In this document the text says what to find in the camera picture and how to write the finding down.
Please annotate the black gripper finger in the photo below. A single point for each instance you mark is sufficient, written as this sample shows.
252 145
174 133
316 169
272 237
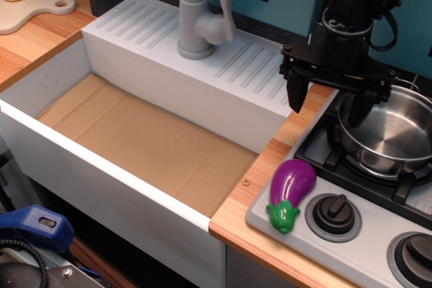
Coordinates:
357 107
297 88

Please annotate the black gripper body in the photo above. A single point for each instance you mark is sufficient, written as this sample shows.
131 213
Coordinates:
340 61

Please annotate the stainless steel pot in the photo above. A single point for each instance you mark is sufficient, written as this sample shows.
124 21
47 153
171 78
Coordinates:
395 136

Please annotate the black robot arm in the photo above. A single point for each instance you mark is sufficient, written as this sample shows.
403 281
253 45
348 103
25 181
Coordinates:
357 15

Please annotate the cardboard sheet in sink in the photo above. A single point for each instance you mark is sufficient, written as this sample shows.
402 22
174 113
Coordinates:
187 162

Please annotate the white toy sink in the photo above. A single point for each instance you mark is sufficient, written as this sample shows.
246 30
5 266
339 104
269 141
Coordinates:
236 93

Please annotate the black burner grate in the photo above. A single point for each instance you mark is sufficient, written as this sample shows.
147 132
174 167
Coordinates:
408 196

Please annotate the teal box right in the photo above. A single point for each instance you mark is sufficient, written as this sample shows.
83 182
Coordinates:
412 51

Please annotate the purple toy eggplant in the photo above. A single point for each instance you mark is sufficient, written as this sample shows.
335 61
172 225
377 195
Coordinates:
292 181

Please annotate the grey toy faucet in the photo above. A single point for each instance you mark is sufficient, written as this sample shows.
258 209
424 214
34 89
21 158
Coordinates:
202 30

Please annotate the black stove knob left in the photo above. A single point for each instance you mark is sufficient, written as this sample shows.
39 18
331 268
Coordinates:
333 218

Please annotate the black stove knob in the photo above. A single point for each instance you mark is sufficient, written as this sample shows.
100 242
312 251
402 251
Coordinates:
333 218
409 259

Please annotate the grey toy stove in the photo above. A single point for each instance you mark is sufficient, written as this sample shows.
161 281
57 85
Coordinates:
358 201

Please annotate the black stove knob right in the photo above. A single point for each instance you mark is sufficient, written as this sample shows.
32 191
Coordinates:
409 259

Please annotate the wooden cutting board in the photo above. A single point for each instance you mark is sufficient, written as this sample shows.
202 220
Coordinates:
16 13

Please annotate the blue clamp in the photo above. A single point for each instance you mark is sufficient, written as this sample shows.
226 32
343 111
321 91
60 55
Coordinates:
38 226

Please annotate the grey metal bracket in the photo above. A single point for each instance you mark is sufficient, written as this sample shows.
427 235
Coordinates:
20 269

